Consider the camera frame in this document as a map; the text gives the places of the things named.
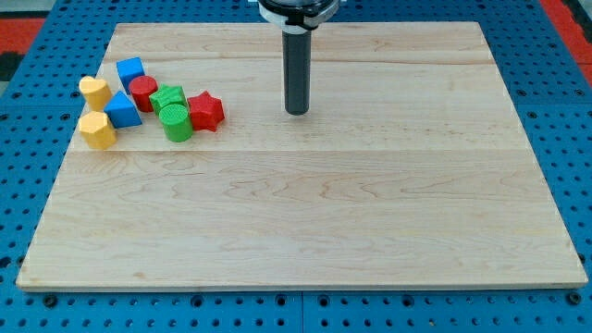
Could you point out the yellow hexagon block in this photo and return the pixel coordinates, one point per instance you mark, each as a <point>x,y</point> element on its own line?
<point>97,130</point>

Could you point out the red star block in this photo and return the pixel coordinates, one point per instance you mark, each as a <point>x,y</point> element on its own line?
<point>206,111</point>

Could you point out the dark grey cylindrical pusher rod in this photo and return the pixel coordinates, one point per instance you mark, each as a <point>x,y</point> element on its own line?
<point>296,72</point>

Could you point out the blue cube block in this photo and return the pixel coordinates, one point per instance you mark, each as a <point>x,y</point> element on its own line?
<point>128,70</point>

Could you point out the black white end effector mount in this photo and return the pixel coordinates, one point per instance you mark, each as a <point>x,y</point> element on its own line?
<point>298,14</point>

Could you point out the green star block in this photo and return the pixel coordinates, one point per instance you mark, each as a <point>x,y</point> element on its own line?
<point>167,95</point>

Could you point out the red cylinder block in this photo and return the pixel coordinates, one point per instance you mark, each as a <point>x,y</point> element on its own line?
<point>140,89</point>

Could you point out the yellow heart block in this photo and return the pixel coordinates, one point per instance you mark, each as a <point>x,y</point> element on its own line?
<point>96,92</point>

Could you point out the light wooden board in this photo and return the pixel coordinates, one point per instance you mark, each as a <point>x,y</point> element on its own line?
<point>410,171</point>

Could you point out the blue triangular prism block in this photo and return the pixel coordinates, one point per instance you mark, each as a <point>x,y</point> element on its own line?
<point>122,111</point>

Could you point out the green cylinder block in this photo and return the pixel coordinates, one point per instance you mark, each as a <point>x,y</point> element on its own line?
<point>176,122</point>

